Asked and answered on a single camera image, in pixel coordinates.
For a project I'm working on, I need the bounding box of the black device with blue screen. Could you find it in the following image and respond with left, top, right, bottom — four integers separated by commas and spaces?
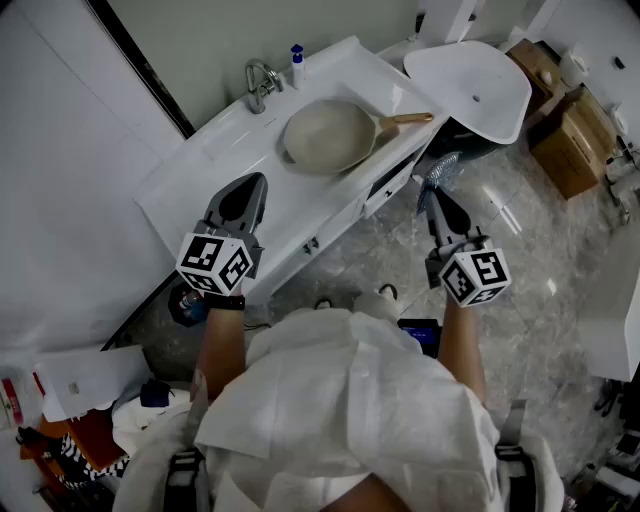
397, 318, 441, 360

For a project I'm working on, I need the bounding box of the large cardboard box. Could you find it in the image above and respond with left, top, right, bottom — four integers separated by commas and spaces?
528, 87, 617, 201

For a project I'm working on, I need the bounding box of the white loose ceramic basin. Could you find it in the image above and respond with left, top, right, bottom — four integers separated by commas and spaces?
402, 39, 534, 146

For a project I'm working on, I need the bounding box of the left grey harness strap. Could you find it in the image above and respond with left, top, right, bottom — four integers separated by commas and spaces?
164, 447, 211, 512

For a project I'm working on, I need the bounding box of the white bottle with blue cap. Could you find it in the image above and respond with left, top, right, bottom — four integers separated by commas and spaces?
289, 43, 307, 91

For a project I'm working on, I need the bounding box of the white jar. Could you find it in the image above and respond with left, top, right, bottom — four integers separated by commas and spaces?
558, 43, 592, 87

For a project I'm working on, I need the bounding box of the navy blue cloth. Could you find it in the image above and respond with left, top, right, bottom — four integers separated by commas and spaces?
139, 378, 175, 409

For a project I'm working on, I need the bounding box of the white sink vanity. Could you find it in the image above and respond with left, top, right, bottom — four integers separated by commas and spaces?
132, 34, 451, 306

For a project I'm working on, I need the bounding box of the black wristband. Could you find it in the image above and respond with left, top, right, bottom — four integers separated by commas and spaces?
202, 293, 247, 312

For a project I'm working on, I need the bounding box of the long white box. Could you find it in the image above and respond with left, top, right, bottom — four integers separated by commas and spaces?
34, 344, 151, 422

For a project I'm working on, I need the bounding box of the grey harness strap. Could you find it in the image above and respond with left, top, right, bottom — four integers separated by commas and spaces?
494, 399, 536, 512
164, 447, 211, 512

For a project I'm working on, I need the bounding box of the small brown box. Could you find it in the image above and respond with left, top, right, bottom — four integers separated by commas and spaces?
505, 38, 564, 114

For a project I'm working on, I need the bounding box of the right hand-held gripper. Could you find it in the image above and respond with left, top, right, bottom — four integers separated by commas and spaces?
425, 188, 512, 309

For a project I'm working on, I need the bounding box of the black bin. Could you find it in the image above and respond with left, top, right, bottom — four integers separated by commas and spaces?
168, 284, 209, 329

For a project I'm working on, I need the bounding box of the chrome faucet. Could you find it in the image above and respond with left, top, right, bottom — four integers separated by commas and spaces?
243, 58, 285, 115

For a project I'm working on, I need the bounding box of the red and white packet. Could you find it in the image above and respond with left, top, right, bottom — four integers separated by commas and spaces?
0, 374, 32, 431

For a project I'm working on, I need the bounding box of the person's white shirt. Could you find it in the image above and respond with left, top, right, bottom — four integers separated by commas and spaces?
112, 307, 566, 512

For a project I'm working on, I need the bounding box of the beige frying pan wooden handle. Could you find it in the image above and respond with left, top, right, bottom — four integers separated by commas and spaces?
280, 98, 435, 176

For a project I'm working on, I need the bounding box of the person's right forearm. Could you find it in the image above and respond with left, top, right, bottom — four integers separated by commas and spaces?
437, 297, 487, 406

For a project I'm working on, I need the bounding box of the grey scrubbing sponge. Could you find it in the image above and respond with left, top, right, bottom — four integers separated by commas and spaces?
416, 151, 462, 217

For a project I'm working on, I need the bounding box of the black and white striped cloth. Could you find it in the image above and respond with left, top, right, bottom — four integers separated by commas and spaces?
42, 433, 129, 484

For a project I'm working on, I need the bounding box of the white sack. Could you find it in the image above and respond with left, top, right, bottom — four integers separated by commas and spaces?
110, 397, 196, 456

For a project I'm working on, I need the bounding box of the white cabinet panel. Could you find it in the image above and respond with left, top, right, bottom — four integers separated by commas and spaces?
577, 224, 640, 382

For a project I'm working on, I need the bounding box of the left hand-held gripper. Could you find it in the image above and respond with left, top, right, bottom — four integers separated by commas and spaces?
175, 172, 270, 296

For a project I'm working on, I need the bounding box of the person's left forearm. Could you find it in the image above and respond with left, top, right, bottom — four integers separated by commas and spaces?
192, 293, 249, 401

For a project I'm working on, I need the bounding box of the right grey harness strap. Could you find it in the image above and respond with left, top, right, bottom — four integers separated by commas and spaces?
494, 399, 536, 512

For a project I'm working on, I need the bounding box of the orange board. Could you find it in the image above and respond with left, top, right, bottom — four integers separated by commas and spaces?
39, 409, 126, 471

